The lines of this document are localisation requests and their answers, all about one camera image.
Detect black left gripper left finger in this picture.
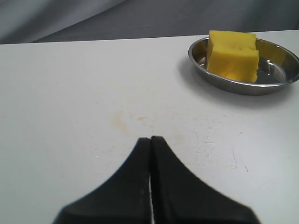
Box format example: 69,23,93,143
54,138,151,224

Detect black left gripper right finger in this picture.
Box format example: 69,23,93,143
150,136,259,224

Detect yellow sponge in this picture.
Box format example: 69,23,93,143
206,30,259,83

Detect round stainless steel dish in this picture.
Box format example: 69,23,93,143
188,37,299,96

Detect grey backdrop cloth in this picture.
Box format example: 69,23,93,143
0,0,299,44

